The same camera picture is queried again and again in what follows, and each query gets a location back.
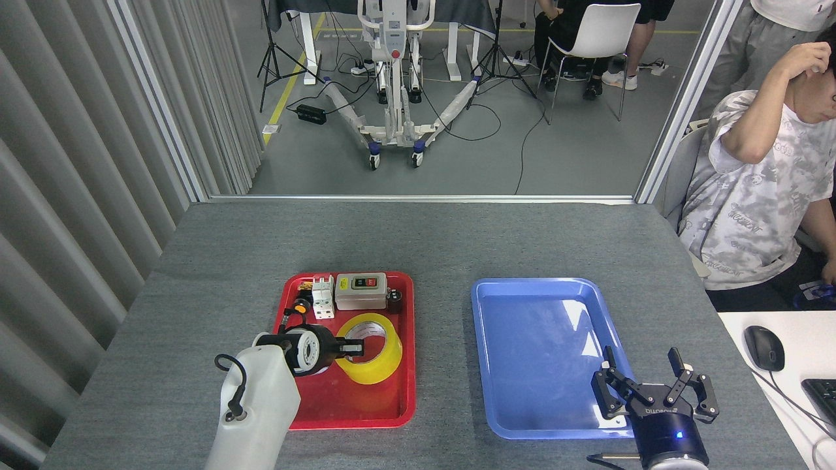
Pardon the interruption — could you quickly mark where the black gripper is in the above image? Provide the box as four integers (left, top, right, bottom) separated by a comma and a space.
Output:
319, 336, 365, 368
591, 346, 719, 465

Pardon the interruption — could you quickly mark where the yellow tape roll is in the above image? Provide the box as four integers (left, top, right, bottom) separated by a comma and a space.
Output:
335, 313, 404, 385

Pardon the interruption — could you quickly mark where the person's raised hand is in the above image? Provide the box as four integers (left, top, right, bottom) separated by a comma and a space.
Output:
773, 40, 832, 83

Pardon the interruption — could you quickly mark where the red plastic tray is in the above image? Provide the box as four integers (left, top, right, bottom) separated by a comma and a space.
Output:
272, 271, 417, 430

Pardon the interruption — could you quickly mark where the white circuit breaker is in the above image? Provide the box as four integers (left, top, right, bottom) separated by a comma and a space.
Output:
312, 277, 336, 321

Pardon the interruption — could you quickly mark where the black computer mouse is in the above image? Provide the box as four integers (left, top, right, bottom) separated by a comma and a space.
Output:
743, 325, 786, 373

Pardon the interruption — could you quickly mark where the blue plastic tray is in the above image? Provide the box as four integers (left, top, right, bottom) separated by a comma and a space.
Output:
470, 277, 642, 440

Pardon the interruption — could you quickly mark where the white desk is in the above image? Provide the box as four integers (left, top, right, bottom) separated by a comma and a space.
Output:
717, 311, 836, 470

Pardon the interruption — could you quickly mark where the black keyboard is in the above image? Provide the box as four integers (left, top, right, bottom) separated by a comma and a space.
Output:
801, 379, 836, 426

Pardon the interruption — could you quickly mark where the blue white small object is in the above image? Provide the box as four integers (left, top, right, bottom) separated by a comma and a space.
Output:
794, 282, 836, 309

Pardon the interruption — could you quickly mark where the seated person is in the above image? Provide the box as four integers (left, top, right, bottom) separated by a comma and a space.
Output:
678, 23, 836, 311

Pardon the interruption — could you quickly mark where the grey office chair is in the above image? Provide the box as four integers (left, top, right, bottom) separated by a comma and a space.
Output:
663, 124, 711, 230

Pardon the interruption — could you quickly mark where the white stand on wheels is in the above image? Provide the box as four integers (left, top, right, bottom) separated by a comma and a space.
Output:
323, 0, 481, 172

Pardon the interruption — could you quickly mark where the black tripod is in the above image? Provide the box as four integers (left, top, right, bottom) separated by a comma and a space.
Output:
257, 0, 325, 113
467, 0, 551, 125

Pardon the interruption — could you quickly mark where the standing person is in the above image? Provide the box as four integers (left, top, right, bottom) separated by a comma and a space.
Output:
692, 0, 836, 122

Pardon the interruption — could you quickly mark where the white chair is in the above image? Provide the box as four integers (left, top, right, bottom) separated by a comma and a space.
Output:
539, 3, 642, 125

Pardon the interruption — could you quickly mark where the grey push button switch box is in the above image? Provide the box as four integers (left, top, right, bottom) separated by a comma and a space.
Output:
334, 272, 389, 311

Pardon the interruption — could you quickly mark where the black mouse cable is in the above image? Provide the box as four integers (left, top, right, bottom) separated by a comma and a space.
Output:
751, 369, 836, 439

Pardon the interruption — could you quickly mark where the silver frame rail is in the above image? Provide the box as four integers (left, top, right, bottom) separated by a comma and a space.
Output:
208, 194, 637, 204

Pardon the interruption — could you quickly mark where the silver frame post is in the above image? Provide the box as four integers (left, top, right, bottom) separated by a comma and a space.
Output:
635, 0, 745, 204

